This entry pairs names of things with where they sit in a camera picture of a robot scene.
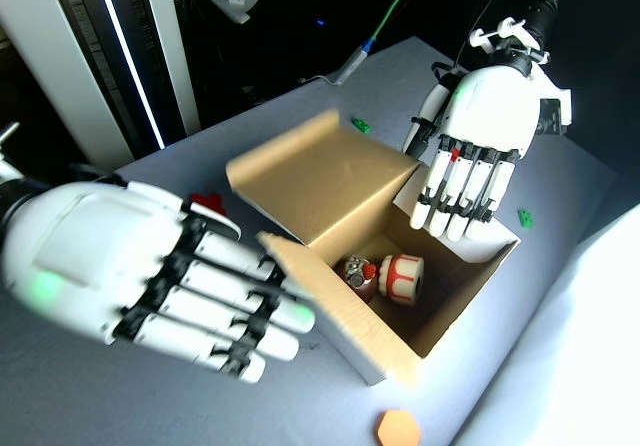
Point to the narrow white pillar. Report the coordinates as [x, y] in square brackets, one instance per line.
[170, 51]

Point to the red star block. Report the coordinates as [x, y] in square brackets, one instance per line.
[207, 202]

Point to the green toy brick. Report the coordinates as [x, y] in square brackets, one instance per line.
[362, 126]
[525, 218]

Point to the orange hexagon block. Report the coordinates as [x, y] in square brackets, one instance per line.
[398, 430]

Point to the white backdrop sheet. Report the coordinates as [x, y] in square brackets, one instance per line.
[575, 341]

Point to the red and white toy figure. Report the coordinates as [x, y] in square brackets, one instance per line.
[402, 278]

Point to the cardboard box with flaps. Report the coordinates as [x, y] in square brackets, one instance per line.
[320, 181]

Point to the wide white pillar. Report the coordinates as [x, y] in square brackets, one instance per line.
[55, 66]

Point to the glowing white light strip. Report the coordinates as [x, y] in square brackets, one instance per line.
[127, 56]

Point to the grey table cloth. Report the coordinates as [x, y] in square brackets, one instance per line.
[150, 406]

